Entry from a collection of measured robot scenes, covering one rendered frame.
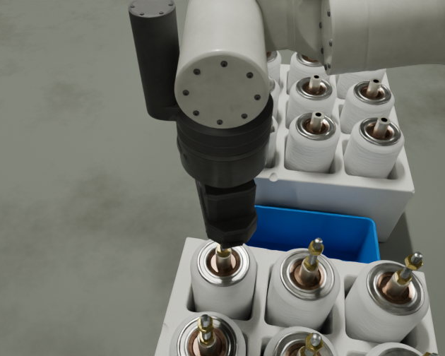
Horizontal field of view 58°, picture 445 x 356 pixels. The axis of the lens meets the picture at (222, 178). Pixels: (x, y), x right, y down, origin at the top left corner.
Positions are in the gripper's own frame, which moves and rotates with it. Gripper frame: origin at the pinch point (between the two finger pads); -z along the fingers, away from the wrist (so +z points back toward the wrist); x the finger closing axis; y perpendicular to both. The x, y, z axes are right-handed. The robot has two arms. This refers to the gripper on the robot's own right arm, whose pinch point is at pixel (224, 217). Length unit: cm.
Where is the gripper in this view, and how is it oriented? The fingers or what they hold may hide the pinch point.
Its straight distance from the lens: 49.0
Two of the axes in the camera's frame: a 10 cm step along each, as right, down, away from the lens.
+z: 0.0, -6.6, -7.6
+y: 9.8, -1.6, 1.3
